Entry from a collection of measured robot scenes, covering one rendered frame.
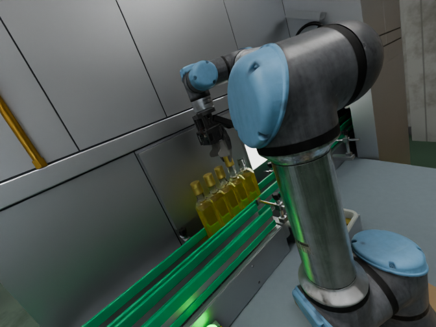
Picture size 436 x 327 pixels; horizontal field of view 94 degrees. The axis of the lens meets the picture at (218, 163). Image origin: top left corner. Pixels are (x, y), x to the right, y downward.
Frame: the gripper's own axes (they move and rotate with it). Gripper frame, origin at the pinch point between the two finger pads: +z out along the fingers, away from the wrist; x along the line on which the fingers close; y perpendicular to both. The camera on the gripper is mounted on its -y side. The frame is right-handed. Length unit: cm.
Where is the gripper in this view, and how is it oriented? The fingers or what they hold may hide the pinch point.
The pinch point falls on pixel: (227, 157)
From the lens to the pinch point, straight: 80.2
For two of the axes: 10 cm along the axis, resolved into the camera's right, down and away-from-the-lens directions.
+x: 5.9, 0.4, -8.0
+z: 3.4, 8.9, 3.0
